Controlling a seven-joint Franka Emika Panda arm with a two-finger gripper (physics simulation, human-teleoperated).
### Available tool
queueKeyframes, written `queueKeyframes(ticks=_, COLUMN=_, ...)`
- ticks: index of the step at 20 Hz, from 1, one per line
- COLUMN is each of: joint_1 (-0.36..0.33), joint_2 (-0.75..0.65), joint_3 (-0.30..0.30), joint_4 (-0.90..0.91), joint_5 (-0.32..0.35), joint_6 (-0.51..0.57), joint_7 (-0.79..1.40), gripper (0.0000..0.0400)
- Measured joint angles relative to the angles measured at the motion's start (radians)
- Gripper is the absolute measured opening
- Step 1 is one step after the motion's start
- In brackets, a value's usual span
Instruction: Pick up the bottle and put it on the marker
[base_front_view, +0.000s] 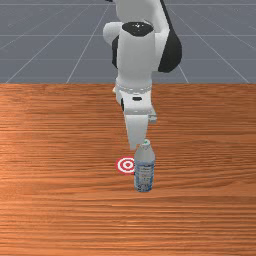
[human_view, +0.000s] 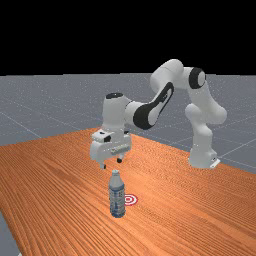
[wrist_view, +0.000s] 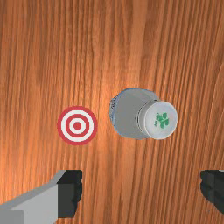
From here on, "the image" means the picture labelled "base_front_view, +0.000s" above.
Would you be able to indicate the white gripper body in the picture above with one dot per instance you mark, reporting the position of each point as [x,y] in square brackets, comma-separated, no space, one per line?
[136,113]

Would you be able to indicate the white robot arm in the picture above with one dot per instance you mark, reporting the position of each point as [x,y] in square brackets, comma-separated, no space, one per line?
[140,43]

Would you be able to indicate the clear plastic bottle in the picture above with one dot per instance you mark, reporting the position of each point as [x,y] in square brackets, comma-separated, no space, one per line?
[144,168]

